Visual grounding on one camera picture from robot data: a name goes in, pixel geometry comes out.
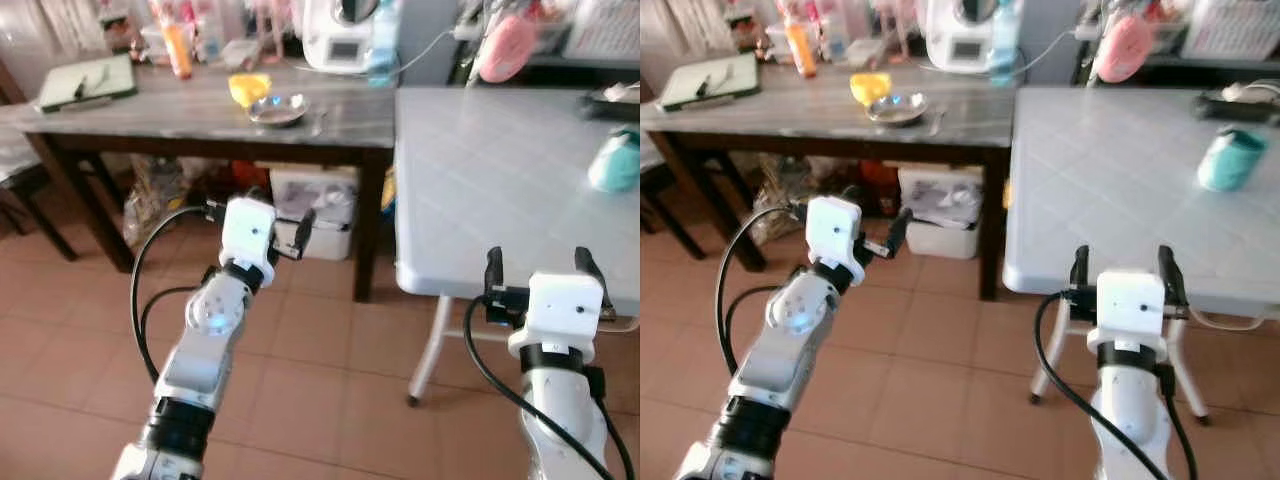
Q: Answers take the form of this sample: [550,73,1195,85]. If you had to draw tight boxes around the green-rimmed tray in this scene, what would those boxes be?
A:
[659,51,762,112]
[37,52,139,114]

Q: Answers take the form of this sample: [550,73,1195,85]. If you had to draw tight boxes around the clear lidded food container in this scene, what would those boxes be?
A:
[219,38,264,72]
[844,37,887,70]

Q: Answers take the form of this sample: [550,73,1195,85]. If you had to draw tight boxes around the orange squeeze bottle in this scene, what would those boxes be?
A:
[162,20,194,80]
[784,20,819,79]

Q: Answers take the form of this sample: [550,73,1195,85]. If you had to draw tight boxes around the white kitchen food processor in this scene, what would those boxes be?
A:
[919,0,1002,74]
[299,0,382,74]

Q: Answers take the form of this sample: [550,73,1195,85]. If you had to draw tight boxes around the dark wooden grey-top table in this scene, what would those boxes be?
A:
[0,55,398,303]
[640,55,1014,303]

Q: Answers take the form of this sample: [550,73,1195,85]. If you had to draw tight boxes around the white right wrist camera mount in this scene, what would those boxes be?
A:
[1091,269,1170,364]
[508,271,607,362]

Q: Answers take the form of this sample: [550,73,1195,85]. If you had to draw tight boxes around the clear plastic bag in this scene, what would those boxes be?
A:
[749,155,812,247]
[121,155,192,252]

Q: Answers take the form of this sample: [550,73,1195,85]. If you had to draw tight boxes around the pink oval plastic item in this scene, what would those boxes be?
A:
[474,13,539,85]
[1091,13,1157,85]

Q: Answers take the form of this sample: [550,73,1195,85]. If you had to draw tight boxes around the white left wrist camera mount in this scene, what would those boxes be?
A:
[219,196,279,278]
[804,195,865,291]

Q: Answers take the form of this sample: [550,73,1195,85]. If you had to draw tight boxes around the blue-tinted water bottle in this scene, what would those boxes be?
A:
[987,0,1024,87]
[364,0,402,88]

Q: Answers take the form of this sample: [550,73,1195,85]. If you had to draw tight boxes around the dark wooden chair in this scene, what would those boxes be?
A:
[0,60,79,264]
[640,132,707,264]

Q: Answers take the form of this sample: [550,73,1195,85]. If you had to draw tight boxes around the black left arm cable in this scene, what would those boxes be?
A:
[129,200,227,383]
[714,200,813,379]

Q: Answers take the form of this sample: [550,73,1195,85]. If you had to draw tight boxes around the teal cup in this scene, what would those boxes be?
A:
[1196,126,1269,194]
[587,127,641,195]

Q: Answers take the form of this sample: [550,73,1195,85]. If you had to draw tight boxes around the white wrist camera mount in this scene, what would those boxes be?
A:
[1091,269,1170,364]
[804,195,865,291]
[219,196,279,278]
[508,271,607,362]

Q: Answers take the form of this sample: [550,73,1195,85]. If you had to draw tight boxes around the black tray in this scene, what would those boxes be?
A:
[579,85,641,124]
[1194,85,1280,125]

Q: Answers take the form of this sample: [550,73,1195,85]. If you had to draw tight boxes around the white folding table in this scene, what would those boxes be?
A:
[1002,85,1280,428]
[393,85,641,408]

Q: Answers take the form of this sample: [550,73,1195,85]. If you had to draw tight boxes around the round steel plate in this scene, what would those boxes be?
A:
[246,93,310,129]
[865,92,930,128]

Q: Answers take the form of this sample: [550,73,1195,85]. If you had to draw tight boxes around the white plastic storage bin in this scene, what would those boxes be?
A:
[896,164,985,262]
[269,166,360,262]

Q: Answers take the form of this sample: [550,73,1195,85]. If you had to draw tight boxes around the yellow plastic bowl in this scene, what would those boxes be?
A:
[849,71,894,106]
[227,72,273,109]

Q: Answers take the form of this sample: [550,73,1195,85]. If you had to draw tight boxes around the white lattice basket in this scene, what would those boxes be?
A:
[1179,0,1280,62]
[562,0,641,60]

